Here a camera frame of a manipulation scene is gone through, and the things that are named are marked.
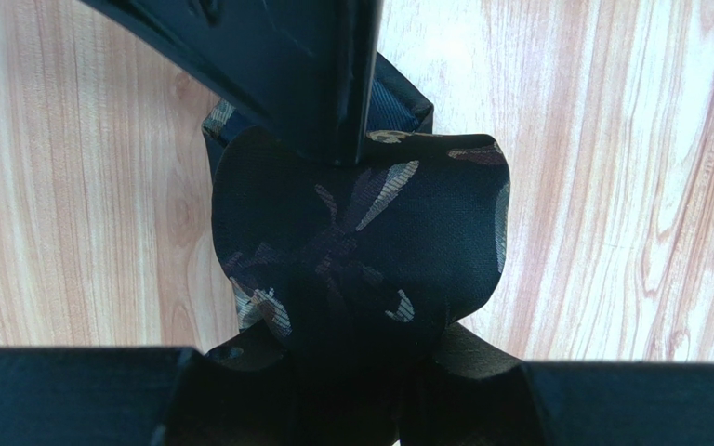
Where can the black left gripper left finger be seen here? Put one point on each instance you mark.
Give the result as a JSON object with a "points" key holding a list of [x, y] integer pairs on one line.
{"points": [[239, 393]]}

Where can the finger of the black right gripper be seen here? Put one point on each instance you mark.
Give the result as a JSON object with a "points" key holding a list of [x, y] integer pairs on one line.
{"points": [[301, 69]]}

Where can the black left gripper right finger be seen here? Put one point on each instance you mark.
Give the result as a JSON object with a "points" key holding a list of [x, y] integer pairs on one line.
{"points": [[470, 393]]}

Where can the black floral necktie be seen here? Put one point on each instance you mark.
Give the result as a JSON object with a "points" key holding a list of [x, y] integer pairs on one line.
{"points": [[363, 267]]}

